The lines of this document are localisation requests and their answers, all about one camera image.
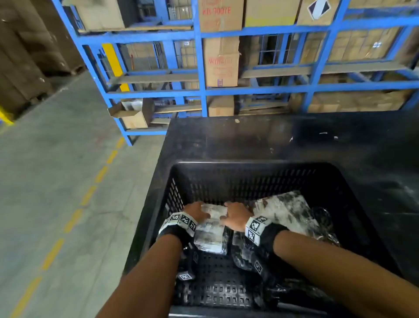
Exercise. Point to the person's left hand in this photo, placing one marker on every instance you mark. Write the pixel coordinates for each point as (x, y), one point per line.
(191, 209)

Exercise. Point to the person's right hand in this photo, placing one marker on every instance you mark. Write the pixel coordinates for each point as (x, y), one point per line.
(238, 218)

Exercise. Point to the person's left thumb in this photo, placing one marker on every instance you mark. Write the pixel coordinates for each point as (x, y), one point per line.
(203, 216)

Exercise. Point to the person's right thumb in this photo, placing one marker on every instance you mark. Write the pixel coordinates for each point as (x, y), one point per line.
(225, 218)

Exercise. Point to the small clear packet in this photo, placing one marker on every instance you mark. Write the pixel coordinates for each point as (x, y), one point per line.
(211, 234)

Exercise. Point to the person's left forearm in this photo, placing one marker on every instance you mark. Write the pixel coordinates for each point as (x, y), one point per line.
(147, 281)

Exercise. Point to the person's right forearm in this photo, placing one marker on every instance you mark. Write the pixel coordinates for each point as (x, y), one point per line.
(343, 272)

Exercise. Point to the left wristband with marker tags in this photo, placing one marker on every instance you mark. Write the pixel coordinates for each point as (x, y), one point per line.
(179, 222)

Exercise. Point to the wristband with marker tags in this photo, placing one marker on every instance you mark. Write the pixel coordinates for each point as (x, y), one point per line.
(179, 222)
(260, 231)

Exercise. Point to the black plastic crate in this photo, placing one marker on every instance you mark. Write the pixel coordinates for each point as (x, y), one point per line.
(229, 183)

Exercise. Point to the right wristband with marker tags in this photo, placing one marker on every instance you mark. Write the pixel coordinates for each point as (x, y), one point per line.
(260, 231)

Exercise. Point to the large flat wrapped packet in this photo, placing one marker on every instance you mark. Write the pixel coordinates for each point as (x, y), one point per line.
(288, 213)

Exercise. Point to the crumpled clear plastic bag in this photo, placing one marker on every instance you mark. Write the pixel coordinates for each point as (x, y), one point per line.
(325, 226)

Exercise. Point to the small plain cardboard box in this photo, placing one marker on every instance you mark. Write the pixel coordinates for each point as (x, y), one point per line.
(221, 106)

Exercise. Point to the open cardboard box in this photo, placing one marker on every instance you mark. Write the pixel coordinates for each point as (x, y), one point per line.
(134, 114)

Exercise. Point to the blue metal shelf rack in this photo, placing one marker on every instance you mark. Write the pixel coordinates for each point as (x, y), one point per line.
(196, 65)

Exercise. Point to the tall cardboard box red print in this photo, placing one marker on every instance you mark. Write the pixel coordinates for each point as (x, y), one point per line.
(222, 64)

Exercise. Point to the row of flat cardboard boxes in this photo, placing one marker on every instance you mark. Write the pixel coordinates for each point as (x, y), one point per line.
(353, 101)

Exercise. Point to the cardboard box red lettering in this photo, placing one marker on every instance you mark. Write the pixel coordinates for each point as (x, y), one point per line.
(221, 14)

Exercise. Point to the cardboard box yellow stripe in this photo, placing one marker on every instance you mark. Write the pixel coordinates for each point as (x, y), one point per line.
(271, 11)

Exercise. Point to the stack of small cardboard boxes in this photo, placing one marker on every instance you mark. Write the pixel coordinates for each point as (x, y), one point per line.
(356, 44)

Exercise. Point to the yellow floor guard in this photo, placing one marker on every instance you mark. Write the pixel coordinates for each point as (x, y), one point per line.
(5, 117)

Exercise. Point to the cardboard box diamond label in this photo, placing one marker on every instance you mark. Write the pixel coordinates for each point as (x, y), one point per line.
(317, 11)

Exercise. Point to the large plain cardboard box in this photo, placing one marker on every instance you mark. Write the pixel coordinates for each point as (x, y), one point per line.
(98, 13)

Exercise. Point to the wrapped pallet stack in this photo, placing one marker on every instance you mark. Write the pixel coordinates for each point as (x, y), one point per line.
(29, 49)

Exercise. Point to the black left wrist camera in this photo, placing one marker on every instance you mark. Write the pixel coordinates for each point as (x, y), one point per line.
(189, 262)

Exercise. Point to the yellow post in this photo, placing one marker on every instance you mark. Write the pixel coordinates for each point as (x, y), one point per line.
(114, 64)

